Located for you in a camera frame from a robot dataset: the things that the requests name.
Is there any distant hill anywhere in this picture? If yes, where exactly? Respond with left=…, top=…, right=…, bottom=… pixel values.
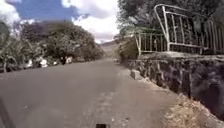
left=99, top=39, right=120, bottom=58

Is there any green bush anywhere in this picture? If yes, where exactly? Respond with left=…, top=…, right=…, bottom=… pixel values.
left=117, top=36, right=140, bottom=62

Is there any pale stone block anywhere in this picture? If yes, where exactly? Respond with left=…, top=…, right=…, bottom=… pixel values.
left=130, top=69, right=143, bottom=81

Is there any grey asphalt road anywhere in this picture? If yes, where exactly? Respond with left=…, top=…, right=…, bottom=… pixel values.
left=0, top=57, right=181, bottom=128

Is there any large overhanging tree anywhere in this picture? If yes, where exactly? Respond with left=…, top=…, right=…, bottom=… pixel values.
left=116, top=0, right=224, bottom=34

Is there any robot's own part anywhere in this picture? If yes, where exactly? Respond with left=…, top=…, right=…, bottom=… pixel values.
left=95, top=123, right=108, bottom=128

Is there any row of trees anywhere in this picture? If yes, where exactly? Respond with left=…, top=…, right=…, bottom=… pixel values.
left=0, top=20, right=106, bottom=74

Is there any white metal railing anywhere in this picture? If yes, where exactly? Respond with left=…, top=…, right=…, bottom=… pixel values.
left=133, top=3, right=224, bottom=57

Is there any dry grass strip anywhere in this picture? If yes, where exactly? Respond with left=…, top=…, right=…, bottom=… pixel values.
left=123, top=68, right=224, bottom=128

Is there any dark stone wall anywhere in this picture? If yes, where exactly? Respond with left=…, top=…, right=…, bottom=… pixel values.
left=120, top=52, right=224, bottom=122

